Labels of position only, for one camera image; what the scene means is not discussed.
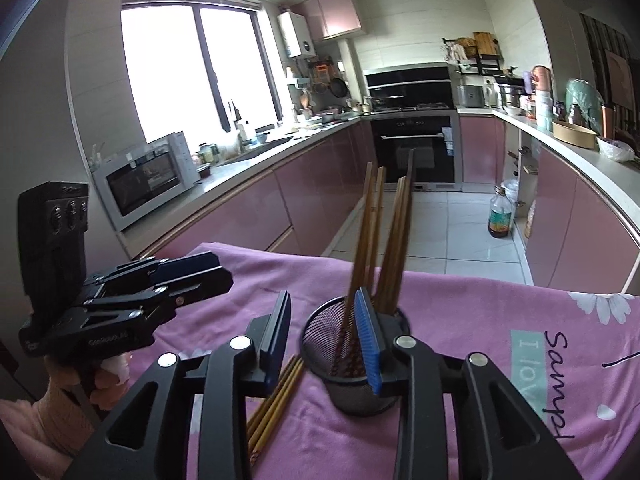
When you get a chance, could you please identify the pink base cabinets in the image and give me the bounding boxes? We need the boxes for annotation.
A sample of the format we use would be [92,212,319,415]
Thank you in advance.
[125,120,373,261]
[460,114,640,293]

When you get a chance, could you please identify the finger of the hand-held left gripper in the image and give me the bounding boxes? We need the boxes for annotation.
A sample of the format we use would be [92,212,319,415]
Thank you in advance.
[90,252,221,288]
[85,266,234,311]

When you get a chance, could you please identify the person's left hand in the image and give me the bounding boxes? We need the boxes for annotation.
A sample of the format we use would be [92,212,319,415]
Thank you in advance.
[90,354,132,408]

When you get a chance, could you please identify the framed wall painting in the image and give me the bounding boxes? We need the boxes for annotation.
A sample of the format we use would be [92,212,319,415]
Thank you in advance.
[602,50,638,111]

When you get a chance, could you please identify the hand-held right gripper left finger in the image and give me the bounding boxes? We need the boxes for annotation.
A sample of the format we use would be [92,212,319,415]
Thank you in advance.
[65,290,293,480]

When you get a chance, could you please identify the bunch of wooden chopsticks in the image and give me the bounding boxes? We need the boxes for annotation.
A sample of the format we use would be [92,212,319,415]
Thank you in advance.
[247,150,416,467]

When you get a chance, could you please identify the pink thermos jug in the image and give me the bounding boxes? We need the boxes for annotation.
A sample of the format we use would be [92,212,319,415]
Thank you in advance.
[530,64,553,93]

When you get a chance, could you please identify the black range hood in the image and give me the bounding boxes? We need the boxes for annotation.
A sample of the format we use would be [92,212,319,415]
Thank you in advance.
[363,64,455,106]

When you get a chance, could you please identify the pink flowered tablecloth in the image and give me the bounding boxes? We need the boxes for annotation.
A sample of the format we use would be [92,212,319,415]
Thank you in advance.
[115,242,640,480]

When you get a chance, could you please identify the black wall shelf rack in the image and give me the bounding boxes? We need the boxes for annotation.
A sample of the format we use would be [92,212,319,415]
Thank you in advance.
[442,35,503,77]

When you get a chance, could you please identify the white wall water heater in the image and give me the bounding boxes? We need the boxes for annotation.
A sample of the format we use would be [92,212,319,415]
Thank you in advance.
[277,11,317,59]

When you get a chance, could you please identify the white countertop oven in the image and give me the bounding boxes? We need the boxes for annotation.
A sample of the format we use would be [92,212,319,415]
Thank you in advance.
[90,131,201,232]

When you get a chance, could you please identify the large plastic oil bottle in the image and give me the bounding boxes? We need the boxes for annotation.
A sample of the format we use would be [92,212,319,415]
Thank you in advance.
[487,185,514,239]

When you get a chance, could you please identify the white plastic bag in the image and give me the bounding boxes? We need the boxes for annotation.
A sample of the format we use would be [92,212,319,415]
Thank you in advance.
[596,136,636,162]

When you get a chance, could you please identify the gas hob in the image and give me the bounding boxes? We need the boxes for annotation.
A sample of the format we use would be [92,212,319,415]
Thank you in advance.
[372,102,453,112]

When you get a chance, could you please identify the silver countertop appliance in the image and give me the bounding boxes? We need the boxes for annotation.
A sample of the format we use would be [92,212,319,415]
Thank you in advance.
[457,84,486,108]

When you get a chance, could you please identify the kitchen sink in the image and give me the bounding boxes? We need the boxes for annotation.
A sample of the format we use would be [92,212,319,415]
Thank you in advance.
[217,137,293,166]

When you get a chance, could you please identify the kitchen window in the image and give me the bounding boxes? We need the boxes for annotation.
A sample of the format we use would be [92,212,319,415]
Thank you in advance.
[120,2,281,146]

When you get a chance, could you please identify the beige round basin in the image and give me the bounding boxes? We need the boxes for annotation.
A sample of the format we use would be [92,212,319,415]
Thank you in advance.
[551,120,599,149]

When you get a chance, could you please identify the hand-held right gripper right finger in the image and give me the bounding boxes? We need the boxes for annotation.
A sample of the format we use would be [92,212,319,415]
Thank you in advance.
[354,287,583,480]

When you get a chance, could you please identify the black mesh utensil holder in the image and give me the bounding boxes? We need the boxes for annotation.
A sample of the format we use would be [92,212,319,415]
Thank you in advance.
[300,296,413,417]

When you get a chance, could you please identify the steel steamer pot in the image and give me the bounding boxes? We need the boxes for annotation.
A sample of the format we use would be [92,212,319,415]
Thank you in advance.
[497,82,523,108]

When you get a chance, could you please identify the black built-in oven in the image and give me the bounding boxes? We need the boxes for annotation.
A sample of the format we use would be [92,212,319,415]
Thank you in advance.
[369,112,461,192]

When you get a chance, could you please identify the pink wall cabinet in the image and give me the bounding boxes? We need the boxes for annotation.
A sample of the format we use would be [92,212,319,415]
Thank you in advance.
[292,0,363,41]

